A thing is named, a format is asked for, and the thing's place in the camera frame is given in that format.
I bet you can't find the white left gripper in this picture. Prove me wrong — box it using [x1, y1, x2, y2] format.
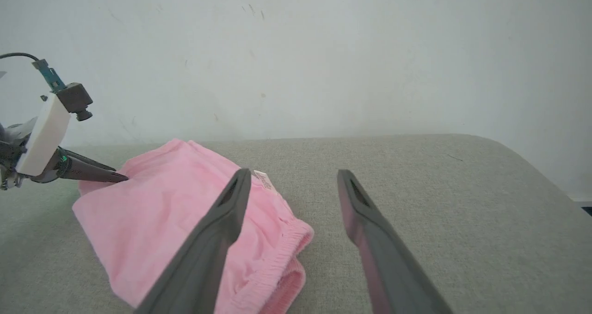
[16, 93, 129, 184]

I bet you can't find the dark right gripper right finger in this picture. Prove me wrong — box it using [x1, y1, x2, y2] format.
[337, 169, 454, 314]

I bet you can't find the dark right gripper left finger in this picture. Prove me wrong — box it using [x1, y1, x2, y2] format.
[134, 168, 252, 314]

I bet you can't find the pink cloth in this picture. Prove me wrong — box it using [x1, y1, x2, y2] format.
[72, 138, 315, 314]

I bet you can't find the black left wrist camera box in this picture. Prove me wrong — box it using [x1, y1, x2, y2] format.
[56, 83, 93, 121]

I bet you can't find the left camera cable teal plug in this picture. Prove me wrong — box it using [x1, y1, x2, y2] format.
[0, 53, 65, 92]

